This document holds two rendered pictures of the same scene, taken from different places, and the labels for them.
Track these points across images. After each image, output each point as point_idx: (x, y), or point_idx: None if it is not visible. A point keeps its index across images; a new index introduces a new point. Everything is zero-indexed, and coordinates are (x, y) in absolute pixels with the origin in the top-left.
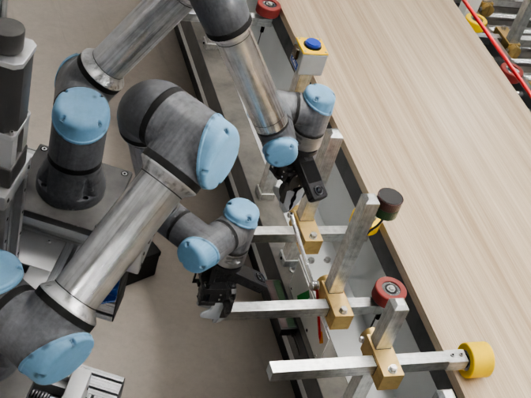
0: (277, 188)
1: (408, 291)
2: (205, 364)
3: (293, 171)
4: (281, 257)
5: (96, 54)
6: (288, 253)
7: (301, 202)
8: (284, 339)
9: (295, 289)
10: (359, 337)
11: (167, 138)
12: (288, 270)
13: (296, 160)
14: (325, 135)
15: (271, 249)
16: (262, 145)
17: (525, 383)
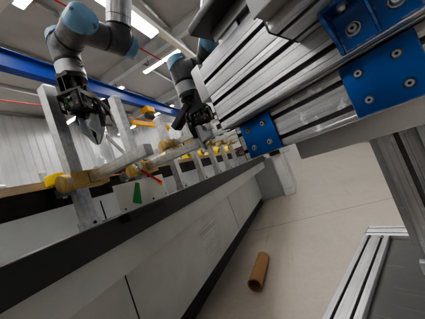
0: (92, 121)
1: (111, 175)
2: None
3: (93, 96)
4: (94, 220)
5: None
6: (95, 209)
7: (69, 159)
8: (142, 260)
9: (128, 204)
10: (167, 143)
11: None
12: (104, 221)
13: (88, 88)
14: (47, 88)
15: (85, 230)
16: (130, 38)
17: None
